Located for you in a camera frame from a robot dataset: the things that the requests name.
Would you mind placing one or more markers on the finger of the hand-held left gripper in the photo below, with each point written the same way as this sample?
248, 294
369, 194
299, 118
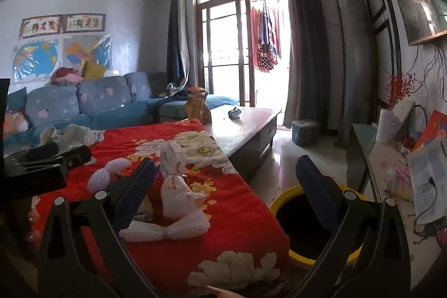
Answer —
76, 155
42, 149

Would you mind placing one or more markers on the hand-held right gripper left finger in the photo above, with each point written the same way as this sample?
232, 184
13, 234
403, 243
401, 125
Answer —
136, 186

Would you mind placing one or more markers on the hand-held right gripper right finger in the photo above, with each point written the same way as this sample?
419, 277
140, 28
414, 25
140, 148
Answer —
314, 186

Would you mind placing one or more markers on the small printed snack packet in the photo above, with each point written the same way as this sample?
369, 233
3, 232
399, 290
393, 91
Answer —
148, 210

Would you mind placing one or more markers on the white plastic bag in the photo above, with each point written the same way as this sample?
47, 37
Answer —
174, 193

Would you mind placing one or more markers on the yellow trash bin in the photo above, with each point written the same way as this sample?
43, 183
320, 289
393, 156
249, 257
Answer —
277, 205

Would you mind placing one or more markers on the white foam wrapper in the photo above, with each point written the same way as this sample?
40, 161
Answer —
181, 224

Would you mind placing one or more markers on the person's left hand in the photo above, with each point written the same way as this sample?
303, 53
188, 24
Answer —
33, 226

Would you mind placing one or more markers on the person's right hand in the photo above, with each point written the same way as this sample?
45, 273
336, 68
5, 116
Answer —
223, 291

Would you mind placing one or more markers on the light green cloth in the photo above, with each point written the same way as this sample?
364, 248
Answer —
75, 135

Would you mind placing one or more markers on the orange pink plush toy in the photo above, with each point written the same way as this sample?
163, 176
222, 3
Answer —
15, 123

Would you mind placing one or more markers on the blue storage box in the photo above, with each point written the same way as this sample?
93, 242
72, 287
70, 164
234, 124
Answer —
305, 132

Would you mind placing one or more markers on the teal pillow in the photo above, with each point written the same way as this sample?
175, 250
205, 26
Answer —
16, 99

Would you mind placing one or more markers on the blue patterned sofa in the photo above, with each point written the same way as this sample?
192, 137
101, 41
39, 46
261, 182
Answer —
97, 99

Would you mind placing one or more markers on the glass topped television stand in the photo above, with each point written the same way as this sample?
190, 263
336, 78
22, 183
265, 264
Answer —
380, 162

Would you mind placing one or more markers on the red pink clothes pile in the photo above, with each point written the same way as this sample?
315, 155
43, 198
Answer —
66, 75

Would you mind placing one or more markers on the red floral blanket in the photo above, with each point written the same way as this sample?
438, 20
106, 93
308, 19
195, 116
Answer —
237, 214

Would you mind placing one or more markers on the pastel colour cards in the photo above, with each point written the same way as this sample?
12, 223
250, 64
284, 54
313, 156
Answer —
398, 182

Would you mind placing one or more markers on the yellow pillow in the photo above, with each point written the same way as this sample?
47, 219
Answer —
93, 69

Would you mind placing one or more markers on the dark wooden coffee table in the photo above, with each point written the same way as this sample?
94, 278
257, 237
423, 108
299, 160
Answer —
244, 130

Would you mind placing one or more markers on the world map poster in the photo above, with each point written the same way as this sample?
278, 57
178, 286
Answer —
36, 59

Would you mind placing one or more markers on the white vase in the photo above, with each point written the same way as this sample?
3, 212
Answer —
384, 127

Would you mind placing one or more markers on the brown paper bag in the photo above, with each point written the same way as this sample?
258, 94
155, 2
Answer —
197, 107

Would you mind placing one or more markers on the country map poster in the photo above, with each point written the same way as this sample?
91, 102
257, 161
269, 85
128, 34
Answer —
80, 52

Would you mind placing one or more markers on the small dark object on table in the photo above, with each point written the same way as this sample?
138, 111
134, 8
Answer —
234, 113

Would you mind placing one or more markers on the white lavender card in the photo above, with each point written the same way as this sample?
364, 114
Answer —
403, 116

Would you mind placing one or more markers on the white blue printed paper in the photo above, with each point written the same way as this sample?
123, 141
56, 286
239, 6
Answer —
426, 165

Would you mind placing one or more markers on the red picture book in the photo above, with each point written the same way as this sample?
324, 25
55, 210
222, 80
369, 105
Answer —
434, 130

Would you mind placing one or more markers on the silver standing air conditioner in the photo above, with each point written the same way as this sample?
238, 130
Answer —
352, 57

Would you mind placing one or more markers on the grey curtain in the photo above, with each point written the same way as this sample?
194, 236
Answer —
307, 50

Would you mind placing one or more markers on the dark blue curtain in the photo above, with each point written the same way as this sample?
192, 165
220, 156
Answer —
176, 46

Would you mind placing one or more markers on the hanging laundry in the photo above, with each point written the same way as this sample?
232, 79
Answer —
265, 39

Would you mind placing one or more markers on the calligraphy wall poster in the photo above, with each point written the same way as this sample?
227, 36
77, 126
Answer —
41, 27
83, 23

